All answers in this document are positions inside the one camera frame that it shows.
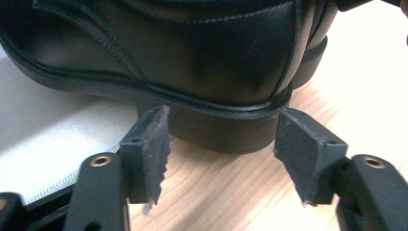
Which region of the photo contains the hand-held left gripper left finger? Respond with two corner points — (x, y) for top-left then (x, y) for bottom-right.
(118, 105), (171, 207)

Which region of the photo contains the black leather shoe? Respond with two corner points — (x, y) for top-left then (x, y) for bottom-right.
(0, 0), (340, 154)

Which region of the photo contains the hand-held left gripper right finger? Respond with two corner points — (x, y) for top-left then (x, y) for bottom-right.
(273, 106), (349, 207)

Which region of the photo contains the metal shoe rack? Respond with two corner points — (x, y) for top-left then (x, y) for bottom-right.
(0, 46), (140, 206)

